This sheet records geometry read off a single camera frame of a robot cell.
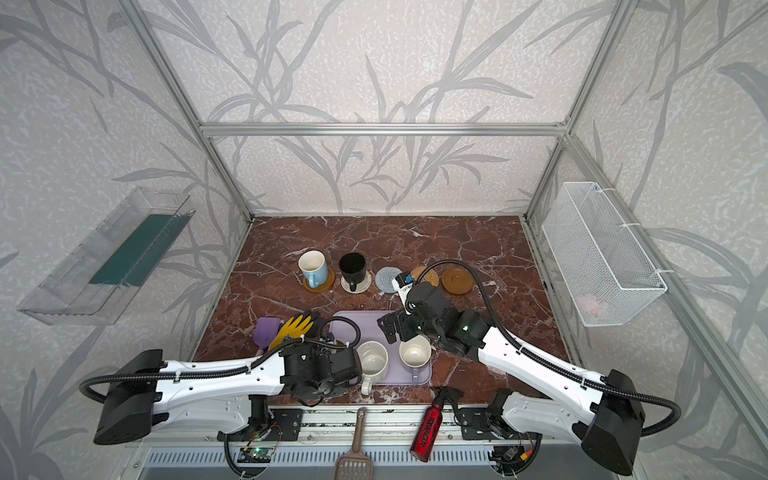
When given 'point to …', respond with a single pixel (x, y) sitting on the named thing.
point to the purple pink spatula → (265, 330)
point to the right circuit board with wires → (516, 455)
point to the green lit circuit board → (255, 455)
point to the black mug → (353, 268)
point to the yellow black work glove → (297, 327)
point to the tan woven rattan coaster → (429, 275)
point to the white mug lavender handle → (415, 352)
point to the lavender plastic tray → (396, 373)
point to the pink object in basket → (588, 303)
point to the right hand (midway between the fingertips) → (394, 305)
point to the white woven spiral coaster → (360, 287)
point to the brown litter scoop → (355, 465)
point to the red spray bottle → (428, 425)
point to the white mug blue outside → (314, 266)
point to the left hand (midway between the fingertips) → (349, 382)
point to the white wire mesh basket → (606, 274)
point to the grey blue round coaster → (384, 277)
